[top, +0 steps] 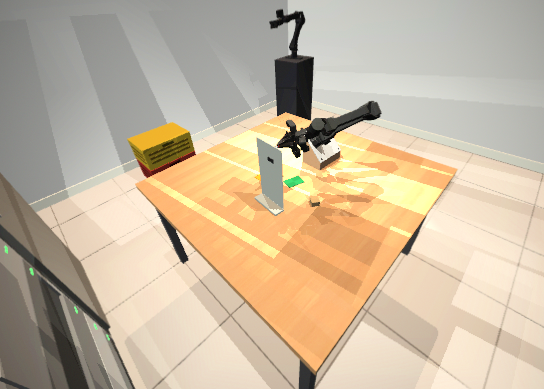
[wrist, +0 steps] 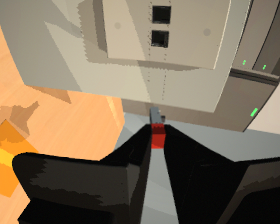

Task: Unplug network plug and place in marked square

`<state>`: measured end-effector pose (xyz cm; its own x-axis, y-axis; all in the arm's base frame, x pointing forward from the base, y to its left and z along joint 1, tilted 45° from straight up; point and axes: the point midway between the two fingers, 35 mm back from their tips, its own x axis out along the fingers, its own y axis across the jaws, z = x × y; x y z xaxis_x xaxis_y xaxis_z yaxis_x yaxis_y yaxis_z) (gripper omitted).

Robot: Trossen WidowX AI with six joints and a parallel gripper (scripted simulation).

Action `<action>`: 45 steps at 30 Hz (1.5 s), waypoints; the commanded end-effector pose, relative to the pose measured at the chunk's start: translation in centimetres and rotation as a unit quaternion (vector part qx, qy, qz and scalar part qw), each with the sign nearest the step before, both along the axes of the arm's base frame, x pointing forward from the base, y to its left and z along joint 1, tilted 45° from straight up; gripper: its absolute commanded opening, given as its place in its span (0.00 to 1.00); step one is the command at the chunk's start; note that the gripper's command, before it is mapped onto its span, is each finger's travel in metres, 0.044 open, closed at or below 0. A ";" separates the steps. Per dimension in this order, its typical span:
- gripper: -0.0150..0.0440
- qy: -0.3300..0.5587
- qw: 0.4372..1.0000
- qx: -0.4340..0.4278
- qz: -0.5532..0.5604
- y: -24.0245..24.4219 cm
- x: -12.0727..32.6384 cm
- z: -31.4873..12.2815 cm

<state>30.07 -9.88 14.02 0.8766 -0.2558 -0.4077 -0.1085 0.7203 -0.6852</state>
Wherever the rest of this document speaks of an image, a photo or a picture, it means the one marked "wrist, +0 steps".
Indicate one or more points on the orange square marking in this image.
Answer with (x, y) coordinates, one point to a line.
(11, 144)

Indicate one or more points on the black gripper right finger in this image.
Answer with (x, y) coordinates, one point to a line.
(208, 187)

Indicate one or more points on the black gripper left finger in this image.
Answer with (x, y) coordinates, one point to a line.
(114, 184)

